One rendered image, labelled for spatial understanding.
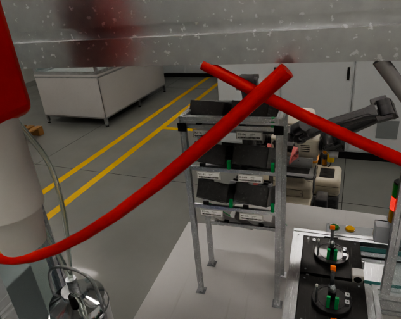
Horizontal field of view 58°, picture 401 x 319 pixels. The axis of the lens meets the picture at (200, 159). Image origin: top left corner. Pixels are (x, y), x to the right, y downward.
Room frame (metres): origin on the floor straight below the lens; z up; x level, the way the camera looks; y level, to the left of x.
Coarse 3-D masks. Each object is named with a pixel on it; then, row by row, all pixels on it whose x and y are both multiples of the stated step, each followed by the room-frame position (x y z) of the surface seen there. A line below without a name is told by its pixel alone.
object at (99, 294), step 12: (48, 276) 0.66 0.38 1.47; (84, 276) 0.62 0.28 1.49; (60, 288) 0.68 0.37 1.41; (72, 288) 0.63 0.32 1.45; (84, 288) 0.64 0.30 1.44; (96, 288) 0.62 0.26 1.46; (60, 300) 0.63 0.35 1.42; (72, 300) 0.60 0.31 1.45; (84, 300) 0.62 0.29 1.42; (96, 300) 0.62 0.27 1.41; (108, 300) 0.65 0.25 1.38; (60, 312) 0.60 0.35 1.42; (72, 312) 0.59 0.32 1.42; (96, 312) 0.60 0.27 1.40; (108, 312) 0.63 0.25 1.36
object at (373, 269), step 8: (360, 248) 1.24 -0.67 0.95; (368, 248) 1.23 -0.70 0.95; (368, 256) 1.21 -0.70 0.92; (376, 256) 1.20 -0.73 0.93; (384, 256) 1.19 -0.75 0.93; (368, 264) 1.17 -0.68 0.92; (376, 264) 1.17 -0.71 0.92; (368, 272) 1.13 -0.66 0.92; (376, 272) 1.12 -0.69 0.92; (368, 280) 1.05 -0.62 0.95; (376, 280) 1.08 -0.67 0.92; (384, 296) 0.96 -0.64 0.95; (392, 296) 0.95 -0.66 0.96; (400, 296) 0.95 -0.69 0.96; (384, 304) 0.96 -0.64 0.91; (392, 304) 0.95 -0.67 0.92; (400, 304) 0.94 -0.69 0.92; (384, 312) 0.96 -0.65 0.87; (392, 312) 0.95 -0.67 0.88; (400, 312) 0.95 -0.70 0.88
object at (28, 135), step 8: (24, 128) 0.53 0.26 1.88; (32, 136) 0.54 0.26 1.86; (32, 144) 0.55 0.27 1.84; (40, 152) 0.56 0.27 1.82; (48, 160) 0.58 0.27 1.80; (48, 168) 0.59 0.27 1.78; (56, 176) 0.60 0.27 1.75; (56, 184) 0.61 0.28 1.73; (56, 192) 0.61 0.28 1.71; (64, 208) 0.62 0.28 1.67; (64, 216) 0.63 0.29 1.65; (64, 224) 0.63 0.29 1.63; (48, 232) 0.64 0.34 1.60; (64, 232) 0.63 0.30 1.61; (48, 240) 0.64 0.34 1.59; (56, 256) 0.64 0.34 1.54; (64, 264) 0.64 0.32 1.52; (72, 272) 0.64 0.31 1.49; (72, 296) 0.59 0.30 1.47; (80, 304) 0.55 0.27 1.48
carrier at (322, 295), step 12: (300, 276) 1.08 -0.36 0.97; (312, 276) 1.08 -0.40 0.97; (300, 288) 1.02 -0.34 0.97; (312, 288) 1.02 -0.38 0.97; (324, 288) 0.99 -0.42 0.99; (336, 288) 0.99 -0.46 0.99; (348, 288) 1.00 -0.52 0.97; (360, 288) 1.00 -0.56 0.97; (300, 300) 0.97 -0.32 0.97; (312, 300) 0.94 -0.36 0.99; (324, 300) 0.94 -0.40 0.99; (336, 300) 0.89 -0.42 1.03; (348, 300) 0.91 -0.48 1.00; (360, 300) 0.94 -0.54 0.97; (300, 312) 0.91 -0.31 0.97; (312, 312) 0.91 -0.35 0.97; (324, 312) 0.89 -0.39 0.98; (336, 312) 0.88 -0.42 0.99; (348, 312) 0.89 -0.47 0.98; (360, 312) 0.89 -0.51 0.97
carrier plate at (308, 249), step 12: (324, 240) 1.29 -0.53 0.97; (336, 240) 1.28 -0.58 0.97; (312, 252) 1.22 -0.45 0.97; (348, 252) 1.20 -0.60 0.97; (360, 252) 1.19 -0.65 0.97; (312, 264) 1.15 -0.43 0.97; (348, 264) 1.13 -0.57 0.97; (360, 264) 1.12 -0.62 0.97; (324, 276) 1.08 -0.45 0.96; (336, 276) 1.07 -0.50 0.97; (348, 276) 1.06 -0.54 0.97
